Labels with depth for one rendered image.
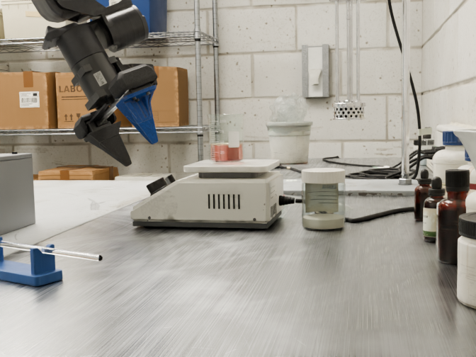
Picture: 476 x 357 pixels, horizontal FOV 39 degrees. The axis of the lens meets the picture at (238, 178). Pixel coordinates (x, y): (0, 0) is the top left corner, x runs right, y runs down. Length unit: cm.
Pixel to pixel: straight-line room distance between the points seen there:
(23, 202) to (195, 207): 26
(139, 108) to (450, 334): 57
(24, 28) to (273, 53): 122
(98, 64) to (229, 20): 252
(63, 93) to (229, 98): 83
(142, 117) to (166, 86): 222
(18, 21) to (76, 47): 244
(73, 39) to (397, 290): 60
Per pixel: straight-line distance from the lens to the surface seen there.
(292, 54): 340
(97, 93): 96
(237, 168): 90
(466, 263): 57
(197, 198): 91
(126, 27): 102
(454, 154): 92
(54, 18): 101
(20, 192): 101
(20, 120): 340
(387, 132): 338
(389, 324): 53
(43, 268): 68
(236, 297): 59
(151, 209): 94
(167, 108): 315
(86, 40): 99
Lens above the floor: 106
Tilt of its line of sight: 6 degrees down
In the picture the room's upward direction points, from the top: 1 degrees counter-clockwise
